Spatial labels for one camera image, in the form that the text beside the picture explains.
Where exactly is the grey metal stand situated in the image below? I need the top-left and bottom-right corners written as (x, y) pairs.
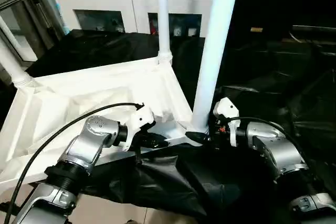
top-left (0, 0), bottom-right (69, 63)

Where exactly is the white plastic table top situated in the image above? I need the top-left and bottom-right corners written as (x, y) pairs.
top-left (0, 56), bottom-right (211, 193)

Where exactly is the black plastic mat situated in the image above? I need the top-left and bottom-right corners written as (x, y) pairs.
top-left (0, 27), bottom-right (336, 224)

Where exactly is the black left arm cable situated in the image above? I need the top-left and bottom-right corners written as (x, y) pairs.
top-left (3, 102), bottom-right (145, 224)

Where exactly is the white plastic table leg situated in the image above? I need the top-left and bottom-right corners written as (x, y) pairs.
top-left (155, 0), bottom-right (173, 66)
top-left (0, 40), bottom-right (33, 89)
top-left (188, 0), bottom-right (243, 136)

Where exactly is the black bench with silver rail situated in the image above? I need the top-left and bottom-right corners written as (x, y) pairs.
top-left (291, 24), bottom-right (336, 52)

